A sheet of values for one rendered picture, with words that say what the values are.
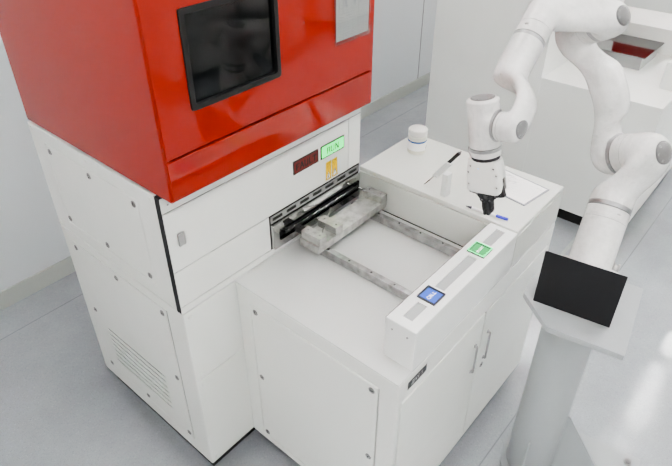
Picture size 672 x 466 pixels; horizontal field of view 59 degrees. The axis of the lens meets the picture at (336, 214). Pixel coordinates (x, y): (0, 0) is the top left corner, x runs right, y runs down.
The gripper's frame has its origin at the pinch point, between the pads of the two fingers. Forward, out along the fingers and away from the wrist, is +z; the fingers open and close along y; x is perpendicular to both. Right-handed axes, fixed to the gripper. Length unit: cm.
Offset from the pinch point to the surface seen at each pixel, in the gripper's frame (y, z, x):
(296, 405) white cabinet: -47, 61, -46
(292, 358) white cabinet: -43, 39, -46
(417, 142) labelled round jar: -47, 0, 35
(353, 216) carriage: -51, 13, -2
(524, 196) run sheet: -6.0, 13.8, 34.5
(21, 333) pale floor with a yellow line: -202, 71, -78
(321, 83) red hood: -47, -36, -10
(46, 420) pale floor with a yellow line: -149, 83, -94
